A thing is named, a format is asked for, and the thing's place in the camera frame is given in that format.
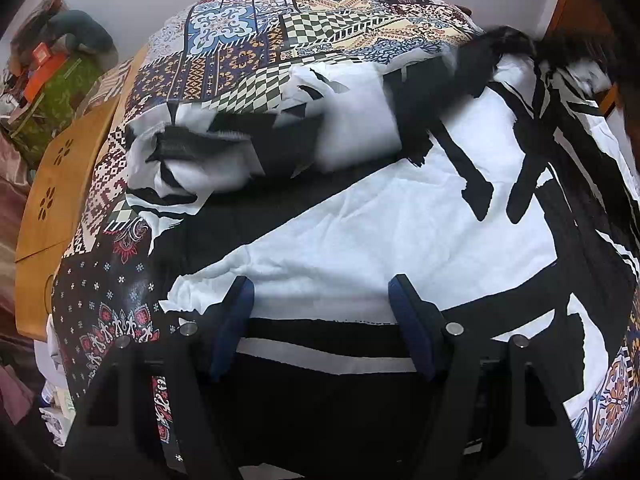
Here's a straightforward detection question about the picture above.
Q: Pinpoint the patchwork bedspread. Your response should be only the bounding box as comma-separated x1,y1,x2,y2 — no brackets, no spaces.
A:
50,0,640,466

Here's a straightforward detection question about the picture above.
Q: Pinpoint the green patterned bag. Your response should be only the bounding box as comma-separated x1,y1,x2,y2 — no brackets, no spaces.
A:
7,52,101,161

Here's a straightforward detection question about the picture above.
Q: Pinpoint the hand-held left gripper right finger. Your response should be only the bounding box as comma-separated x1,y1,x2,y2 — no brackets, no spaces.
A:
387,274,586,480

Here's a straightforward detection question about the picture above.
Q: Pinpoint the orange box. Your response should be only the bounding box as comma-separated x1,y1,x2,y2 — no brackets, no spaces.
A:
25,42,69,102

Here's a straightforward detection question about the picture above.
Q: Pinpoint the white crumpled cloth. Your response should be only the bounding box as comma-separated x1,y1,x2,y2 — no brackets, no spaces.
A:
39,310,77,447

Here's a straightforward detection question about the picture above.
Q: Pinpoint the striped mat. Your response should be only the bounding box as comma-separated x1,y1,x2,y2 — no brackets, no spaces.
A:
82,57,137,111

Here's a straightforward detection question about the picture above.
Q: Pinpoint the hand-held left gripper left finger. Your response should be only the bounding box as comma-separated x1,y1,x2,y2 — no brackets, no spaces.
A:
60,275,256,480

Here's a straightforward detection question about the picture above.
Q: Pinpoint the wooden lap desk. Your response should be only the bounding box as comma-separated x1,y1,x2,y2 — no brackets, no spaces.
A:
15,42,151,341

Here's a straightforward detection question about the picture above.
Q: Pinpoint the black and white shirt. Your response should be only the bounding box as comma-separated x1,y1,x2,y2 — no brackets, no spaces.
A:
122,25,640,480

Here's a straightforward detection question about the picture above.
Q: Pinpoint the brown bag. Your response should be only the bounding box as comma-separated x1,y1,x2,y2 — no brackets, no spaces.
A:
12,0,66,46

